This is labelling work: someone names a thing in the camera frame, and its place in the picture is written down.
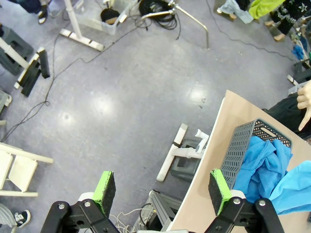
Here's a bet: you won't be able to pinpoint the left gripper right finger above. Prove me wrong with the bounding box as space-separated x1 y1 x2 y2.
204 169 285 233

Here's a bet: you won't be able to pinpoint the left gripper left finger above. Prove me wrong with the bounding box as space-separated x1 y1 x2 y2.
41 171 122 233

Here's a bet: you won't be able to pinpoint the medium blue cloth garment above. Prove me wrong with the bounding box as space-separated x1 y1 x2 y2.
232 135 294 200

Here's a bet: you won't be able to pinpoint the person's right hand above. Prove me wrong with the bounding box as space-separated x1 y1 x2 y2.
296 80 311 132

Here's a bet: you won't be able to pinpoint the grey plastic lattice basket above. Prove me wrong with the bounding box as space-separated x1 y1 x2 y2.
220 118 292 191

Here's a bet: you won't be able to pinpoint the white work table leg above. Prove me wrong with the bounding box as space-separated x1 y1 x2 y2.
156 122 210 182

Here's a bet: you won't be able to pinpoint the black sneaker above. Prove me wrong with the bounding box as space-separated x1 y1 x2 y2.
14 210 32 229

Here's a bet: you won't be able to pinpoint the white folding chair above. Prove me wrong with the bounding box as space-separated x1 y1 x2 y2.
0 142 54 198

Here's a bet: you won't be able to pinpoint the person in black t-shirt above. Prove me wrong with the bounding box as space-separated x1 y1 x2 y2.
262 96 311 140

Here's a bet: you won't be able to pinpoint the white table foot black weights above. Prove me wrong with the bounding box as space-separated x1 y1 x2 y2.
14 47 51 98

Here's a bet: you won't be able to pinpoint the saturated blue cloth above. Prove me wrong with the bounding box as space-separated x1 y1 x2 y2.
291 45 305 61

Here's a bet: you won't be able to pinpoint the grey step stool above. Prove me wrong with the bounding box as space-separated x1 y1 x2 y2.
0 26 34 76

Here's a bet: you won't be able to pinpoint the white table with white leg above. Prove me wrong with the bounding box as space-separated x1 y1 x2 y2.
59 0 105 52

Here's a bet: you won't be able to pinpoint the clear bin with black item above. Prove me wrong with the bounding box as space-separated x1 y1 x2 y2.
77 0 136 36

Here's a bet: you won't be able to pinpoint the metal light stand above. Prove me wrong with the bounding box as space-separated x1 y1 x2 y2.
142 0 210 50

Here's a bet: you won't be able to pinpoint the pale blue jeans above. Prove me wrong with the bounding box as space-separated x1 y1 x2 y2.
217 0 254 24

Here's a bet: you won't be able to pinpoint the black sandal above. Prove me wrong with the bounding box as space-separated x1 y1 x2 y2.
37 6 49 25

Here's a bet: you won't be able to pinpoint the black star print trousers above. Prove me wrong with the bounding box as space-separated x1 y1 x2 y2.
269 0 307 37

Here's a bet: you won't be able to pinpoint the green trousers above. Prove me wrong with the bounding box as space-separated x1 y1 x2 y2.
248 0 285 19

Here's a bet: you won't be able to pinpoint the white clamp handle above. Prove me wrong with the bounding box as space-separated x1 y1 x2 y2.
194 129 209 156

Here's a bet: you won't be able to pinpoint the aluminium profile frame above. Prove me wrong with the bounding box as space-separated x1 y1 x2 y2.
131 189 183 233

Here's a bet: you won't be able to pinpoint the long black floor cable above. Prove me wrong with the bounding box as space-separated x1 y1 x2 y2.
0 24 140 143

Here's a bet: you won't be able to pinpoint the black cable coil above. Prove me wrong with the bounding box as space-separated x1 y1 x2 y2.
138 0 182 41

